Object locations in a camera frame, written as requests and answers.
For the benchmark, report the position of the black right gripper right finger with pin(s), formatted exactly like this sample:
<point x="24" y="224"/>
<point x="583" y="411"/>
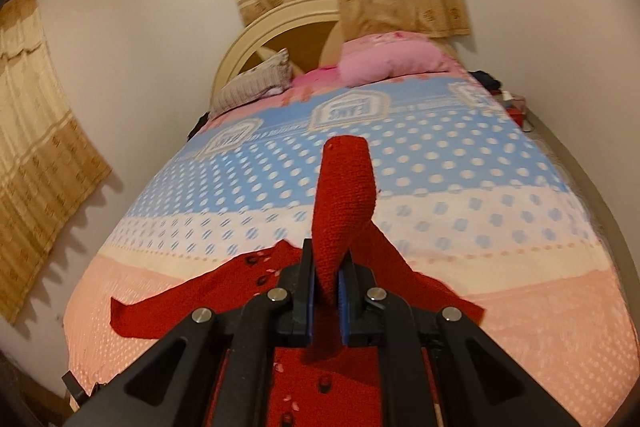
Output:
<point x="438" y="368"/>

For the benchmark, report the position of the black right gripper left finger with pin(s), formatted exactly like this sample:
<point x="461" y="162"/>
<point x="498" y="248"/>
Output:
<point x="210" y="369"/>

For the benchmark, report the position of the red knitted cardigan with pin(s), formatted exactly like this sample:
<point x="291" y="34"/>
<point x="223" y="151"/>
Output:
<point x="326" y="384"/>

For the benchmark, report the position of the polka dot bed sheet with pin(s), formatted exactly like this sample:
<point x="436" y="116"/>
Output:
<point x="463" y="195"/>

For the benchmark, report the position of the beige side curtain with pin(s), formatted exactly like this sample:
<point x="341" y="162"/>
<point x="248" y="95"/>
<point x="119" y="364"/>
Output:
<point x="48" y="165"/>

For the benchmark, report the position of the red small box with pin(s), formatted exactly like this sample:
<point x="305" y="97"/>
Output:
<point x="518" y="114"/>

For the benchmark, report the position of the black bedside item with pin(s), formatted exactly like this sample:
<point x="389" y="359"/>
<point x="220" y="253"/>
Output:
<point x="488" y="82"/>

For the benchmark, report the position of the pink pillow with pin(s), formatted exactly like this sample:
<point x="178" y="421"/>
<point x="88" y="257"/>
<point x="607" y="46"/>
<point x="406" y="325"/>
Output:
<point x="378" y="57"/>

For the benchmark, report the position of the striped grey pillow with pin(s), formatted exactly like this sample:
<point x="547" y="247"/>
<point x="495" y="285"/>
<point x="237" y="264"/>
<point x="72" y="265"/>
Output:
<point x="270" y="77"/>

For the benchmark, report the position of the cream round headboard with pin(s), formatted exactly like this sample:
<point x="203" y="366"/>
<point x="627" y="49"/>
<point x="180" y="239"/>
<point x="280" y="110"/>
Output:
<point x="310" y="30"/>

